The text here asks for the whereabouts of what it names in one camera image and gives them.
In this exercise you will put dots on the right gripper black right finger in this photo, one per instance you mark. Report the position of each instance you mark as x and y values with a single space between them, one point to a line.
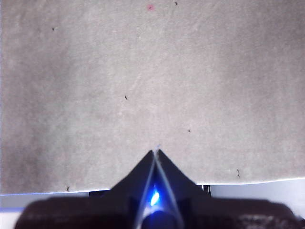
226 214

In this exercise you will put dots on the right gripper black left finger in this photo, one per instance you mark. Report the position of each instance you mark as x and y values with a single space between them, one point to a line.
95 212

